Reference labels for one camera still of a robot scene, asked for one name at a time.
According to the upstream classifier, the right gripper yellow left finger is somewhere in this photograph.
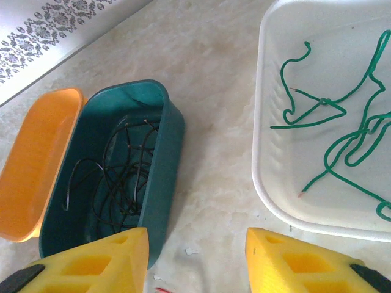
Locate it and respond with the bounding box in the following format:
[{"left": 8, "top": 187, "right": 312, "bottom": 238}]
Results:
[{"left": 0, "top": 227, "right": 150, "bottom": 293}]

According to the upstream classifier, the orange plastic bin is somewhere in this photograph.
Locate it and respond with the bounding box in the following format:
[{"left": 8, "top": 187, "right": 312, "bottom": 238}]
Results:
[{"left": 0, "top": 87, "right": 89, "bottom": 244}]

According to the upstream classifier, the teal plastic bin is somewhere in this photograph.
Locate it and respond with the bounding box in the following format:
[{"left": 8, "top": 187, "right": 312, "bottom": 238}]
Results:
[{"left": 38, "top": 79, "right": 186, "bottom": 271}]

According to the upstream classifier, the green cable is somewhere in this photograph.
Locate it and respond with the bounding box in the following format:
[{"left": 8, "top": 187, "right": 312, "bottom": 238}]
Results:
[
  {"left": 298, "top": 112, "right": 391, "bottom": 222},
  {"left": 270, "top": 41, "right": 348, "bottom": 129},
  {"left": 290, "top": 29, "right": 391, "bottom": 135}
]

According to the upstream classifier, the black cable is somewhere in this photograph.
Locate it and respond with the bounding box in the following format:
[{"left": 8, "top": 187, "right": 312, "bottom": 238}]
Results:
[
  {"left": 102, "top": 119, "right": 156, "bottom": 216},
  {"left": 93, "top": 118, "right": 161, "bottom": 233}
]

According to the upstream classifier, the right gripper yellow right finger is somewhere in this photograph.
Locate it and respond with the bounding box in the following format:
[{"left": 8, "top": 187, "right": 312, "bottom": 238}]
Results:
[{"left": 246, "top": 227, "right": 391, "bottom": 293}]

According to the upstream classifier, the white plastic bin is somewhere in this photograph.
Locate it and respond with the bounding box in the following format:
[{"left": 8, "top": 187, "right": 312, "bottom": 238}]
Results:
[{"left": 252, "top": 0, "right": 391, "bottom": 244}]

